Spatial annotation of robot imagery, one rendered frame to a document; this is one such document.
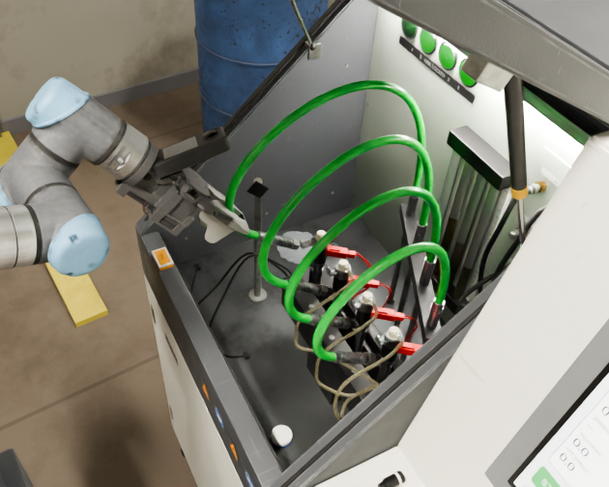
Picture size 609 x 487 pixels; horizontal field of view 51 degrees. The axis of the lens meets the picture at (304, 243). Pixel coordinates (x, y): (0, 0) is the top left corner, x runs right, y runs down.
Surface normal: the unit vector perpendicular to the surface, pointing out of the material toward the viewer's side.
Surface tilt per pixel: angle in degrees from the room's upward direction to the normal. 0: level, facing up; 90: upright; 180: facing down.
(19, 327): 0
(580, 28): 0
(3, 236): 50
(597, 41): 0
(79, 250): 90
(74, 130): 73
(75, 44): 90
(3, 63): 90
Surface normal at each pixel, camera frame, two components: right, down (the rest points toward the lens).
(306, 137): 0.47, 0.65
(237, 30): -0.29, 0.67
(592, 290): -0.84, 0.12
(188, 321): 0.05, -0.70
